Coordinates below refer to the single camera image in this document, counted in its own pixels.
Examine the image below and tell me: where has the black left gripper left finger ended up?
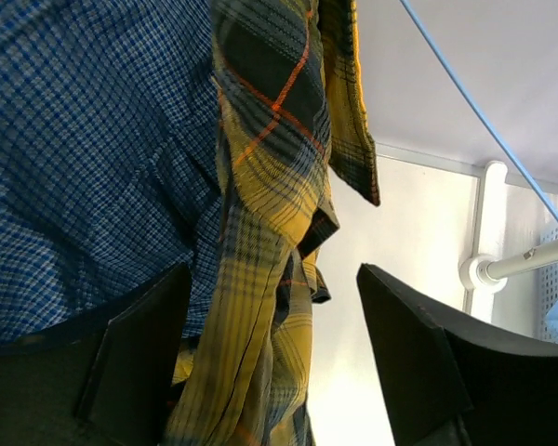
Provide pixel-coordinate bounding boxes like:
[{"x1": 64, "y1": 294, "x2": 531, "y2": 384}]
[{"x1": 0, "y1": 265, "x2": 192, "y2": 445}]

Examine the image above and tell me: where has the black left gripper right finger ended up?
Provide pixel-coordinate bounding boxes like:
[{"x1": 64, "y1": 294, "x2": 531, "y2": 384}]
[{"x1": 357, "y1": 264, "x2": 558, "y2": 445}]

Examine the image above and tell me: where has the light blue wire hanger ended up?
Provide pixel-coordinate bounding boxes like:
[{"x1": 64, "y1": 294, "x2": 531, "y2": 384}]
[{"x1": 399, "y1": 0, "x2": 558, "y2": 224}]

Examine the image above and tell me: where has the blue checkered shirt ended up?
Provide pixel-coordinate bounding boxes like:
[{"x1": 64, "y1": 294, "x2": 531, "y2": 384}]
[{"x1": 0, "y1": 1, "x2": 221, "y2": 344}]

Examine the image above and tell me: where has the yellow plaid shirt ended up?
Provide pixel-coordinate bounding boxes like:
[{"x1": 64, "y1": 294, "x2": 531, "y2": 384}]
[{"x1": 163, "y1": 1, "x2": 380, "y2": 445}]

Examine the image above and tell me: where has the white clothes rack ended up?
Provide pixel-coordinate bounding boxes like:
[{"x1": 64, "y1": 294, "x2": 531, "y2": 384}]
[{"x1": 459, "y1": 161, "x2": 558, "y2": 322}]

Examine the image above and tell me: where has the white plastic basket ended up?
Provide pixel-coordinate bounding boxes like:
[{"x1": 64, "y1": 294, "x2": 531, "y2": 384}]
[{"x1": 534, "y1": 222, "x2": 558, "y2": 345}]

